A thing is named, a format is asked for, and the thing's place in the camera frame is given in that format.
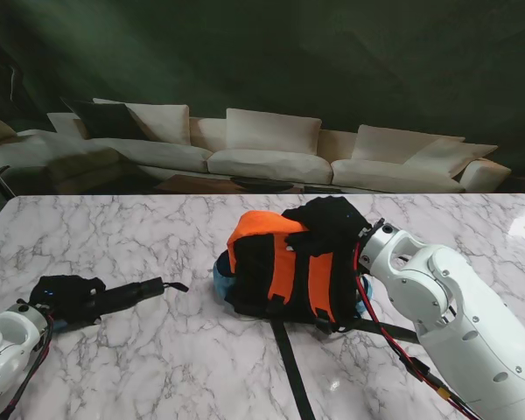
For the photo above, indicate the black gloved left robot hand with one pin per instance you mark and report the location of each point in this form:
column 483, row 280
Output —
column 65, row 297

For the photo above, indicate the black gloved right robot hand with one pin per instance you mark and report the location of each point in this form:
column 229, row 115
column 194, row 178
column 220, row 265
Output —
column 332, row 223

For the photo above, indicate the orange and blue backpack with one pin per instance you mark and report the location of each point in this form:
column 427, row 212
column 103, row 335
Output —
column 262, row 223

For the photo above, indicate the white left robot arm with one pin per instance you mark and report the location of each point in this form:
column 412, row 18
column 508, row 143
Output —
column 4, row 345

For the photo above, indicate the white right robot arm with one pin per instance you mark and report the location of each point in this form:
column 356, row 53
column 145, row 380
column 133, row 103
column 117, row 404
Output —
column 464, row 315

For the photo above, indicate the dark oval tray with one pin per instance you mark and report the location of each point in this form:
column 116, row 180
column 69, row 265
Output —
column 262, row 183

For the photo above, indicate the cream sectional sofa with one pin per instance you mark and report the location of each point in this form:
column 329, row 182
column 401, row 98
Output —
column 267, row 166

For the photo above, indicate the cream sofa back cushion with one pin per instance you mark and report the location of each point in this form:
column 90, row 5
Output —
column 166, row 122
column 455, row 157
column 271, row 131
column 385, row 142

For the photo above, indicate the wooden coffee table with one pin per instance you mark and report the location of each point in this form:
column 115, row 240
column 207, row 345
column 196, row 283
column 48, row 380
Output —
column 192, row 184

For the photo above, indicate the dark brown sofa cushion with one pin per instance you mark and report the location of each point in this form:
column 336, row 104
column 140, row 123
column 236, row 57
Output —
column 105, row 120

